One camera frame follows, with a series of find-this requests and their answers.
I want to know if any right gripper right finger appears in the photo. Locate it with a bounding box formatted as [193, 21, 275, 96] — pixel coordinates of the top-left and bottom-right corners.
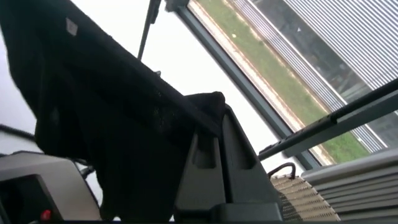
[220, 104, 280, 206]

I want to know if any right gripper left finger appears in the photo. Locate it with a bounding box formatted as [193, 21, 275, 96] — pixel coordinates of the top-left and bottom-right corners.
[174, 129, 227, 209]

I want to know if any black garment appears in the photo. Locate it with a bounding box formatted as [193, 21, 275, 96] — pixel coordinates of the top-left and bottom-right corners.
[0, 0, 227, 222]

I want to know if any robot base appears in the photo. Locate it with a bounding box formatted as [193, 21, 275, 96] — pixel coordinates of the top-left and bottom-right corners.
[0, 151, 103, 223]

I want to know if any white laundry basket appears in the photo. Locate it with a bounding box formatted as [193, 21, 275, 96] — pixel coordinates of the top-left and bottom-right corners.
[267, 161, 342, 222]

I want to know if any black clothes rack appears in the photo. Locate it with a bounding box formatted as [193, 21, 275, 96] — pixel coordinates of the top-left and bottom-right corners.
[137, 0, 398, 162]

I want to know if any window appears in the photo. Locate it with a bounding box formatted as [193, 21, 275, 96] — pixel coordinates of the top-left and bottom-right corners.
[164, 0, 398, 171]

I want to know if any black cable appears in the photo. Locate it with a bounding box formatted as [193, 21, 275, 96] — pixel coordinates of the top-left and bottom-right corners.
[0, 123, 35, 141]

